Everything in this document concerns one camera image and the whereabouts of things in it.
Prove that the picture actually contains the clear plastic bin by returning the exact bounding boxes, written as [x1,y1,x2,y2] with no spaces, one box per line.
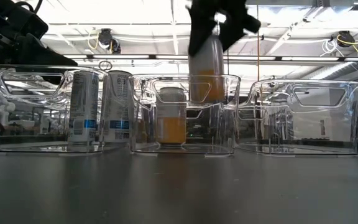
[0,64,131,154]
[236,78,358,156]
[128,73,241,156]

